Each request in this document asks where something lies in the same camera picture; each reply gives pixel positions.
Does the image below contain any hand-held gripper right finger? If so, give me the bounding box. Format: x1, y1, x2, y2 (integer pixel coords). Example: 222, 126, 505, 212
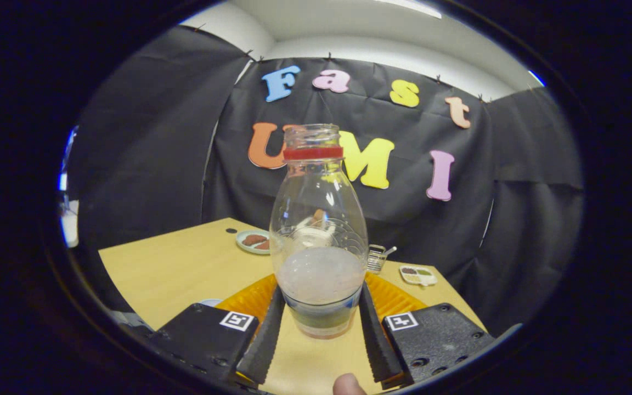
359, 272, 496, 385

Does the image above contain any green plate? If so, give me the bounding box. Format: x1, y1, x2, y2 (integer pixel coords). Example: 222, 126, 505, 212
236, 229, 271, 255

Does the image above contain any wooden table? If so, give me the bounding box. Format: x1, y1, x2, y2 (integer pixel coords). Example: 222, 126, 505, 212
98, 218, 487, 395

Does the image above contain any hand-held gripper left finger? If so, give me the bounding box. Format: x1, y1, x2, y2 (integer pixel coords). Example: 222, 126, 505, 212
149, 273, 285, 385

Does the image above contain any long ceiling light panel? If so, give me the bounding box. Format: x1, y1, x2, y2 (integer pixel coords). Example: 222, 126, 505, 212
376, 0, 443, 20

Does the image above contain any clear plastic juice bottle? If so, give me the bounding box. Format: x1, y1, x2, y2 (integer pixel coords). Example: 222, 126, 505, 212
269, 124, 369, 340

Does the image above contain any white cup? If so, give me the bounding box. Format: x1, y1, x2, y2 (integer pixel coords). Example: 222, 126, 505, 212
110, 298, 223, 333

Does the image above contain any white divided sauce tray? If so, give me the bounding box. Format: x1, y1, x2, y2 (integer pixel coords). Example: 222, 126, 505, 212
399, 265, 438, 287

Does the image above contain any white toaster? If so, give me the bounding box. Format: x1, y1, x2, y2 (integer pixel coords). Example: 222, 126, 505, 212
289, 217, 338, 247

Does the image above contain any metal wire rack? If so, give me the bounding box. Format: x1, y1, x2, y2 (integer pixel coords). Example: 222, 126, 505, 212
366, 245, 397, 274

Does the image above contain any black backdrop cloth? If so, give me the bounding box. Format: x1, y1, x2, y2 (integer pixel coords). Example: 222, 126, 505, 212
66, 25, 585, 338

